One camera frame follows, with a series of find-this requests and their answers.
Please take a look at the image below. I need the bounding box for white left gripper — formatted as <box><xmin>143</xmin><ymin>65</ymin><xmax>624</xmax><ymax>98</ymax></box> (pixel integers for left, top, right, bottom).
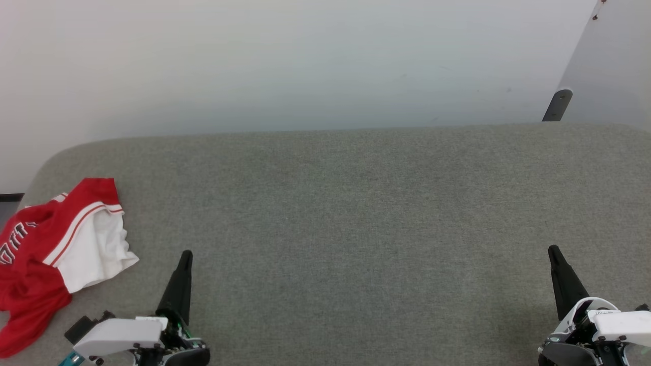
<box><xmin>73</xmin><ymin>250</ymin><xmax>211</xmax><ymax>366</ymax></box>

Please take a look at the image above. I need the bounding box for dark grey metal bracket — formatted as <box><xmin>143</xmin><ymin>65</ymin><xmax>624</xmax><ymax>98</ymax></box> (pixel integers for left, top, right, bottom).
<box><xmin>542</xmin><ymin>89</ymin><xmax>574</xmax><ymax>123</ymax></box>

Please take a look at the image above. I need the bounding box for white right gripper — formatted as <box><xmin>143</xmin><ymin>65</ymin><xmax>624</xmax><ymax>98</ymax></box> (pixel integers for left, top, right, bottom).
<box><xmin>538</xmin><ymin>245</ymin><xmax>651</xmax><ymax>366</ymax></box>

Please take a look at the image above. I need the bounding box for white wall panel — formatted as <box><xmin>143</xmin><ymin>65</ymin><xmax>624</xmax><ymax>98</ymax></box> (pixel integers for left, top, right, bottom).
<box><xmin>557</xmin><ymin>0</ymin><xmax>651</xmax><ymax>129</ymax></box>

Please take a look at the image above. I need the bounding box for red and white basketball jersey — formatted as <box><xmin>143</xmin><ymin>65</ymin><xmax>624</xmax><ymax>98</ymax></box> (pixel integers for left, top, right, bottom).
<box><xmin>0</xmin><ymin>177</ymin><xmax>139</xmax><ymax>358</ymax></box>

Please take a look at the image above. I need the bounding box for black framed grey panel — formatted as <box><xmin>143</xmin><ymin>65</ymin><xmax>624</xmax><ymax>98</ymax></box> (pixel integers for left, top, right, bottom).
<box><xmin>0</xmin><ymin>193</ymin><xmax>25</xmax><ymax>230</ymax></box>

